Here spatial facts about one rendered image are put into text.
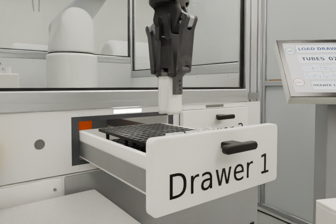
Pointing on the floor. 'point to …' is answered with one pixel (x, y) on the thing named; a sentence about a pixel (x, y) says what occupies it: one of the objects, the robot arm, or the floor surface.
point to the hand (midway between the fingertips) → (169, 95)
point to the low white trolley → (68, 211)
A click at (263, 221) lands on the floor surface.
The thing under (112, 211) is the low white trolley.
